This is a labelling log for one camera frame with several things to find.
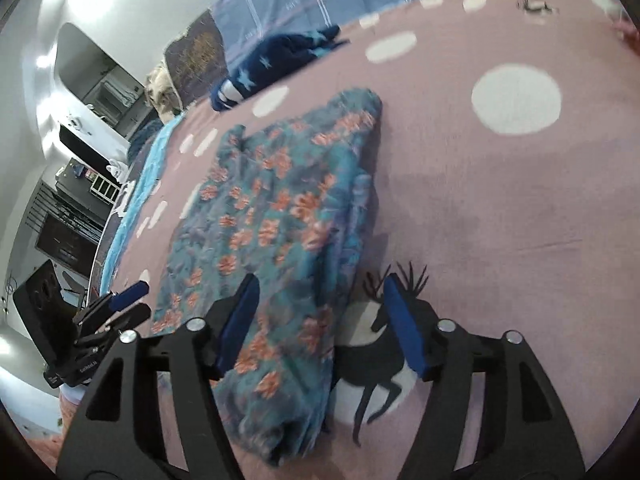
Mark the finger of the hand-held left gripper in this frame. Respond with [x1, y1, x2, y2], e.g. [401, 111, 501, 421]
[80, 304, 152, 341]
[75, 281, 151, 326]

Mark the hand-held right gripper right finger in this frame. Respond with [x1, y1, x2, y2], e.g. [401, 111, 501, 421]
[382, 274, 586, 480]

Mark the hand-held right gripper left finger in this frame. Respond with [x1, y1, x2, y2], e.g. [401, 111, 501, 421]
[56, 274, 261, 480]

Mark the blue floral garment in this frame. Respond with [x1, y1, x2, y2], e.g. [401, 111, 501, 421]
[150, 87, 383, 468]

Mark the dark patterned bedsheet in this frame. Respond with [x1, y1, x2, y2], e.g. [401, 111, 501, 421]
[90, 125, 166, 291]

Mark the white shelf rack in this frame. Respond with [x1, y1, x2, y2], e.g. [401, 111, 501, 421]
[90, 175, 123, 206]

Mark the dark blue cloth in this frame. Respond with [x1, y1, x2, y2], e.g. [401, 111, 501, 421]
[127, 120, 166, 161]

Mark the pink polka-dot blanket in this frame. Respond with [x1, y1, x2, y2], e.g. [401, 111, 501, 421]
[30, 0, 640, 480]

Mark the beige cloth pile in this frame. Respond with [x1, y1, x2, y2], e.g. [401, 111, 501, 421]
[145, 62, 186, 123]

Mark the dark patterned headboard cover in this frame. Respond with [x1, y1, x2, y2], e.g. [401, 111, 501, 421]
[164, 10, 231, 106]

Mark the navy star-print garment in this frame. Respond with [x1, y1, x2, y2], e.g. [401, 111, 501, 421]
[209, 25, 351, 111]

